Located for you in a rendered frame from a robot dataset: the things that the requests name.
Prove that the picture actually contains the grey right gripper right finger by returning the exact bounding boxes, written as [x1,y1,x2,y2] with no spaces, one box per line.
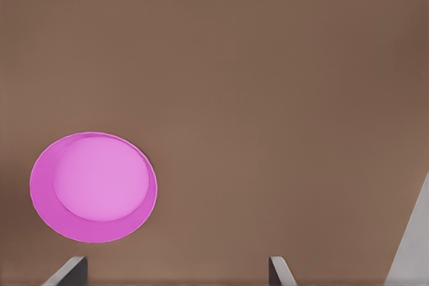
[269,256,298,286]

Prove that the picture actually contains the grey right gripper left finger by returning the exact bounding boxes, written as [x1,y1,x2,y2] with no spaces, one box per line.
[42,256,88,286]

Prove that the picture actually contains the pink round bowl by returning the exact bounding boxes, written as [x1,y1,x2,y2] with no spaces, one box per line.
[29,131,158,244]

